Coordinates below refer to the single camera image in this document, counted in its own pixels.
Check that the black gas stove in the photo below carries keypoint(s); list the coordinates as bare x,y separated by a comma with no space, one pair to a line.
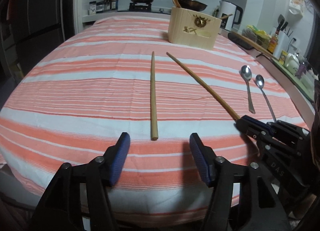
146,8

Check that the wooden utensil holder box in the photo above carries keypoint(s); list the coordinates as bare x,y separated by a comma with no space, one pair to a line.
193,29

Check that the wide-handled steel spoon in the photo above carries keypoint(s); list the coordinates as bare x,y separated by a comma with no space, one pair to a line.
246,74

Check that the pink striped tablecloth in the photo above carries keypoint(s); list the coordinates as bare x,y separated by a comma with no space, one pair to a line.
77,101

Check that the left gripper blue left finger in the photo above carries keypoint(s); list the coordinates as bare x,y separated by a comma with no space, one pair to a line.
59,207

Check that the wooden cutting board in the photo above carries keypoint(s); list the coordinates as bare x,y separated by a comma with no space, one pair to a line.
249,45

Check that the white knife holder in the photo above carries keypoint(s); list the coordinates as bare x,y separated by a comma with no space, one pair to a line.
283,43

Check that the right hand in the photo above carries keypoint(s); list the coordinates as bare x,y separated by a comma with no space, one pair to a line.
315,132

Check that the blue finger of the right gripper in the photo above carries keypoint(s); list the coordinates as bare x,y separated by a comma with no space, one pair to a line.
250,131
256,124

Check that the brown sauce bottle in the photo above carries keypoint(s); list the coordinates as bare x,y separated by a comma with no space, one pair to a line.
273,41

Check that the white spice jar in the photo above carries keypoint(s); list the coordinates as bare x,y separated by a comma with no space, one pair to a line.
92,8

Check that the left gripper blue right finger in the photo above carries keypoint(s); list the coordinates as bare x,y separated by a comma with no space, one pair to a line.
242,198

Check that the white electric kettle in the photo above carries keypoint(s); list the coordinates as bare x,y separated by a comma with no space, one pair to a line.
226,8

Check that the green mat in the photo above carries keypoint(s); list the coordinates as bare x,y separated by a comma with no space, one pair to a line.
303,86

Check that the white teapot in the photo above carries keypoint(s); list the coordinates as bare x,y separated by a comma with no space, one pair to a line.
291,63

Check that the yellow green snack bag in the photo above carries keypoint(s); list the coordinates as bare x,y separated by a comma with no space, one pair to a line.
260,37

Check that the black wok with lid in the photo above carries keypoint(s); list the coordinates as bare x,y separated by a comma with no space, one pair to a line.
192,5

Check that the chopstick in holder right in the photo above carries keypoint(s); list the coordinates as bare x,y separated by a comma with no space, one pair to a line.
226,16

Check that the hanging paper bag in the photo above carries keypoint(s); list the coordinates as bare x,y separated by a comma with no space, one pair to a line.
296,7

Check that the slim steel spoon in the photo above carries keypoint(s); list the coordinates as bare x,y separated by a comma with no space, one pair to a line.
259,81

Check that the wooden chopstick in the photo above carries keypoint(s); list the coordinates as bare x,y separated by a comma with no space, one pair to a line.
201,82
153,107

